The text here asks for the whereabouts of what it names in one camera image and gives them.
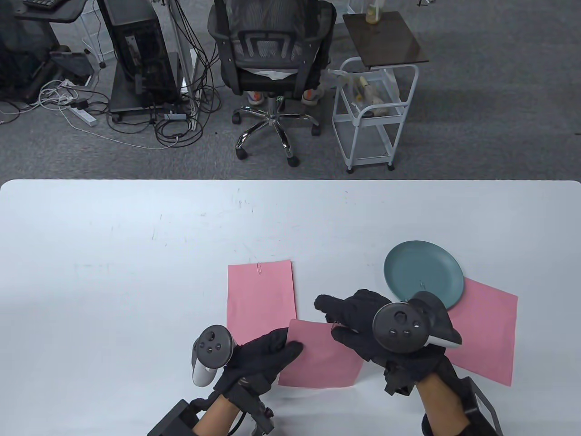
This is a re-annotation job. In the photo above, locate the person's left hand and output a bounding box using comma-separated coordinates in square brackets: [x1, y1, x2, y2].
[191, 328, 304, 409]

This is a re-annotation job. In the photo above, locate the person's right hand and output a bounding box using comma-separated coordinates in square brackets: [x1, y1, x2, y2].
[314, 289, 454, 386]

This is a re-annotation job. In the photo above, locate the pink paper sheet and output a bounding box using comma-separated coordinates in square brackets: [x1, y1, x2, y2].
[447, 278, 518, 387]
[278, 319, 364, 387]
[227, 260, 298, 344]

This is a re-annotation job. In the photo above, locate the person's left forearm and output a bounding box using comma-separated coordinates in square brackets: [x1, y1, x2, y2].
[193, 393, 241, 436]

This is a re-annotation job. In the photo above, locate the person's right forearm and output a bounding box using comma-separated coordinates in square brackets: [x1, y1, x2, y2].
[415, 375, 473, 436]

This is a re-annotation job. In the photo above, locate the dark grey handheld controller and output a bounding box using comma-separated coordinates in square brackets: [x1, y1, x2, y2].
[372, 291, 463, 352]
[192, 325, 236, 387]

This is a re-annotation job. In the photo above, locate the teal round plate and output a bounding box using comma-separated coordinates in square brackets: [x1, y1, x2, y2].
[384, 241, 465, 310]

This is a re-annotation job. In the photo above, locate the black electronics box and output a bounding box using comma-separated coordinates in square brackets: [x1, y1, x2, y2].
[463, 377, 504, 436]
[148, 399, 200, 436]

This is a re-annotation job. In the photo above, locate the white rolling cart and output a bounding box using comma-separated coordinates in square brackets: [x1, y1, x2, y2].
[332, 57, 419, 174]

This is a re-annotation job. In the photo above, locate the black mesh office chair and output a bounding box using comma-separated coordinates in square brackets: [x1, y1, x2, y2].
[208, 0, 337, 168]

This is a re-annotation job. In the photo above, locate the brown side table top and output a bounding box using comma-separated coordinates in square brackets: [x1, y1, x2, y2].
[342, 11, 429, 71]

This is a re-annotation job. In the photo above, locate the black rolling stand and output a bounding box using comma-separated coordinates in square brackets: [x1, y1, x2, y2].
[108, 52, 182, 123]

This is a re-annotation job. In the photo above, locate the white power strip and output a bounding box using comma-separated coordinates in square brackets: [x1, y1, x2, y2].
[68, 105, 97, 127]

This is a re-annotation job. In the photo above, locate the white metal stand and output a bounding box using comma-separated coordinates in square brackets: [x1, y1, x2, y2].
[166, 0, 202, 132]

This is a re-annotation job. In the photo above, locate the black computer tower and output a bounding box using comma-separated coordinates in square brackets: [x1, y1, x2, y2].
[97, 0, 180, 109]

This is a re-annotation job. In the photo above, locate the black desk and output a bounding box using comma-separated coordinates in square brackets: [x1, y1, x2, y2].
[14, 0, 89, 23]

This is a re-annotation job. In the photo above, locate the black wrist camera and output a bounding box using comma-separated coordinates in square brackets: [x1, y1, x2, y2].
[384, 367, 416, 396]
[236, 386, 275, 434]

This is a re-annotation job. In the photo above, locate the wooden handled tool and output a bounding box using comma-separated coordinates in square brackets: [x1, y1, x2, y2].
[359, 76, 386, 107]

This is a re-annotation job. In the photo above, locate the bundle of black cables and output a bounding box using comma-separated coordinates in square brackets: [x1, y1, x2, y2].
[107, 0, 223, 150]

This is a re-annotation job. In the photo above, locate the tangle of white cables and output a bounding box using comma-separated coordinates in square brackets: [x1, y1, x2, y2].
[39, 79, 178, 149]

